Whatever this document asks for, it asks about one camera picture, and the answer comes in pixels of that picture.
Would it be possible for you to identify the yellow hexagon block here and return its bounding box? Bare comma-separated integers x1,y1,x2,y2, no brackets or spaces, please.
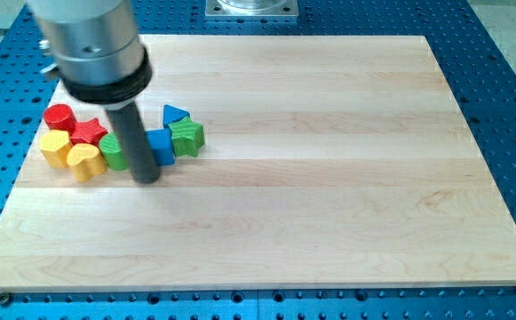
38,130,72,169

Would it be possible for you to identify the red cylinder block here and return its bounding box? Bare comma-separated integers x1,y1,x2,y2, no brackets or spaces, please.
43,104,76,133

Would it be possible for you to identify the blue triangle block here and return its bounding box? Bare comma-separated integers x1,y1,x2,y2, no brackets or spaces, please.
163,104,190,128

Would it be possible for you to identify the yellow heart block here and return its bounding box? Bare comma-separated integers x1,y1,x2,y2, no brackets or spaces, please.
67,143,107,182

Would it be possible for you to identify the green cylinder block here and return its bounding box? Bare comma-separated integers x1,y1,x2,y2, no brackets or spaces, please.
99,133,129,171

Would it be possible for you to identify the red star block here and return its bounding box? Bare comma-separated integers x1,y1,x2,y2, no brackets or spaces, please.
70,118,108,147

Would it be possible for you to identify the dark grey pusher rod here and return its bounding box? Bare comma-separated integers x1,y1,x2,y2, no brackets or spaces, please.
105,101,160,184

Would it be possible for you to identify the light wooden board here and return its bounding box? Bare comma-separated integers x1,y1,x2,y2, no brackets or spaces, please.
0,35,516,292

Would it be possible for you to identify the blue cube block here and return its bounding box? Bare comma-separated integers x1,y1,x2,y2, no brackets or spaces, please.
146,128,175,166

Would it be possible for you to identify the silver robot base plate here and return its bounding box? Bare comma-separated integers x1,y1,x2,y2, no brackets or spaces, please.
205,0,299,18

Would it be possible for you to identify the green star block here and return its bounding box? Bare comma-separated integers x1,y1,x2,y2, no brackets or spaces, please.
169,116,205,157

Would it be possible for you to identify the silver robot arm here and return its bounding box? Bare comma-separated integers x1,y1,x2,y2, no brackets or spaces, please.
27,0,160,184

